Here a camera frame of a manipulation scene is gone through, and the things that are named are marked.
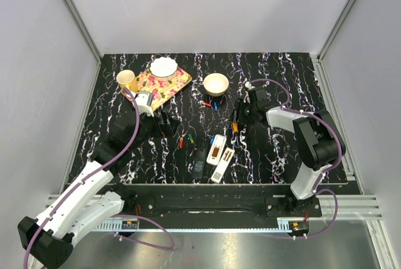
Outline left aluminium frame post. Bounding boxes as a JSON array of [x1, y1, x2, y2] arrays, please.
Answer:
[[62, 0, 102, 63]]

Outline white remote blue batteries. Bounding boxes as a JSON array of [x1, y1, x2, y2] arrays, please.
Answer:
[[211, 148, 235, 183]]

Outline yellow mug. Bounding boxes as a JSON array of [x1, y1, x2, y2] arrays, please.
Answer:
[[116, 70, 138, 93]]

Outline white scalloped bowl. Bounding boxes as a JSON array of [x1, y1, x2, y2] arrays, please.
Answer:
[[150, 57, 178, 80]]

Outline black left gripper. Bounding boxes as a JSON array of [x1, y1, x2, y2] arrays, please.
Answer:
[[129, 108, 180, 151]]

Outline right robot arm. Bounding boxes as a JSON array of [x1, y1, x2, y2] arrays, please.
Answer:
[[232, 82, 346, 216]]

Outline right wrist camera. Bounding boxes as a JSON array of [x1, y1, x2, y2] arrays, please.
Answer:
[[244, 82, 257, 103]]

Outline green battery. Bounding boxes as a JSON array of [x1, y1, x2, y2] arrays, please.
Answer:
[[188, 134, 194, 144]]

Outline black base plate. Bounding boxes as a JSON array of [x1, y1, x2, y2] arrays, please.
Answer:
[[109, 184, 322, 229]]

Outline floral rectangular tray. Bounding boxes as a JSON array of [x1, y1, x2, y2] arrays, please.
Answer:
[[136, 68, 192, 111]]

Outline white remote orange batteries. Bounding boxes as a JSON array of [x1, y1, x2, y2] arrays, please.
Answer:
[[206, 135, 226, 166]]

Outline beige round bowl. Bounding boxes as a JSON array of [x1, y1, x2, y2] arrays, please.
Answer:
[[203, 73, 229, 97]]

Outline right aluminium frame post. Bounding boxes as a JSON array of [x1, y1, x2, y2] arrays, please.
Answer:
[[317, 0, 358, 61]]

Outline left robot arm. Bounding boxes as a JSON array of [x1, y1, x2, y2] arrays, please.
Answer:
[[18, 110, 180, 268]]

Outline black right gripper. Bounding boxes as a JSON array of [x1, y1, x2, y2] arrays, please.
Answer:
[[229, 98, 258, 126]]

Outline black remote control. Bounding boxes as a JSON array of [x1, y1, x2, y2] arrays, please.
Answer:
[[192, 137, 209, 179]]

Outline aluminium frame post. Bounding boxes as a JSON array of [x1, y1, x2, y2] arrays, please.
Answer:
[[62, 0, 102, 63], [317, 0, 358, 61]]

